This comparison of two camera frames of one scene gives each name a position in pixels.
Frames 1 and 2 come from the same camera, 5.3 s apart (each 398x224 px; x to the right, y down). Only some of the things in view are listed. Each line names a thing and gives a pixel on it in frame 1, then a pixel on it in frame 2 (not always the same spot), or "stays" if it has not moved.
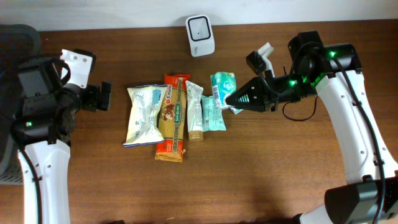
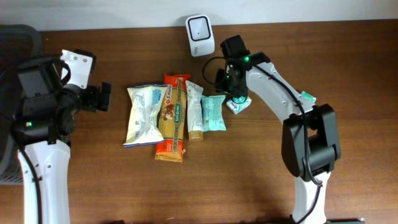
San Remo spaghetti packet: x=171 y=127 stays
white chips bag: x=143 y=126 stays
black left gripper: x=104 y=95 stays
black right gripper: x=267 y=97 to x=236 y=92
